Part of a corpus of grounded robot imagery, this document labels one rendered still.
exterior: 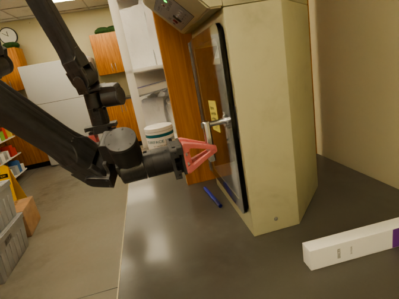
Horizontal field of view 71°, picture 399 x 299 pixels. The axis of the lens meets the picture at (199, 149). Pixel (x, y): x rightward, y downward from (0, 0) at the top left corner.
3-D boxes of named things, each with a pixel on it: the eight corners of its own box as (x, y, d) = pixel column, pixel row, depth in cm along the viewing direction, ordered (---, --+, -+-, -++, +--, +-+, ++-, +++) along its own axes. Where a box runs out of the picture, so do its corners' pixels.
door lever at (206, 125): (233, 158, 61) (229, 155, 64) (226, 115, 58) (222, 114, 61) (209, 164, 60) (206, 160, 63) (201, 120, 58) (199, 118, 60)
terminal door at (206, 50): (214, 171, 91) (192, 40, 79) (248, 216, 62) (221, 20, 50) (211, 171, 91) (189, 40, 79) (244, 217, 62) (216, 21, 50)
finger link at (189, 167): (208, 129, 64) (168, 138, 63) (216, 134, 57) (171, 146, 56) (214, 156, 66) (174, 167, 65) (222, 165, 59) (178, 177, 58)
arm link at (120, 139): (99, 153, 64) (88, 186, 59) (79, 118, 54) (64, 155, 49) (151, 154, 63) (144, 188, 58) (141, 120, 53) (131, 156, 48)
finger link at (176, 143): (209, 129, 63) (168, 139, 62) (217, 136, 56) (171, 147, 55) (215, 158, 65) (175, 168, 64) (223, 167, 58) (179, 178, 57)
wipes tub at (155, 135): (176, 149, 142) (170, 120, 137) (179, 156, 129) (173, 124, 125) (150, 155, 140) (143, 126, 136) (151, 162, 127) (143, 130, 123)
